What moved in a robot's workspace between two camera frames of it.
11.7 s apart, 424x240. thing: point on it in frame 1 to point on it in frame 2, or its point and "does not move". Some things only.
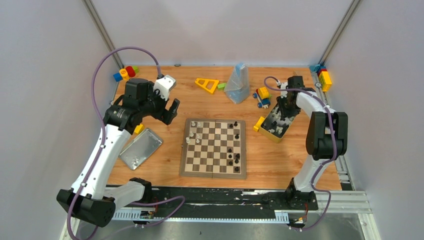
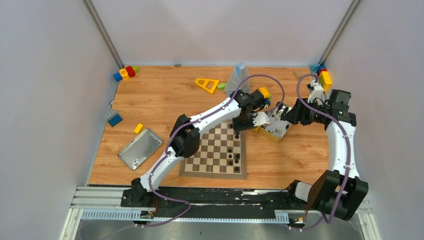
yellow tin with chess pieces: (274, 127) does not move
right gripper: (285, 113) to (297, 113)
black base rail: (169, 202) does not move
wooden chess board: (214, 148) does not move
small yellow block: (139, 129) does not move
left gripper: (162, 108) to (242, 122)
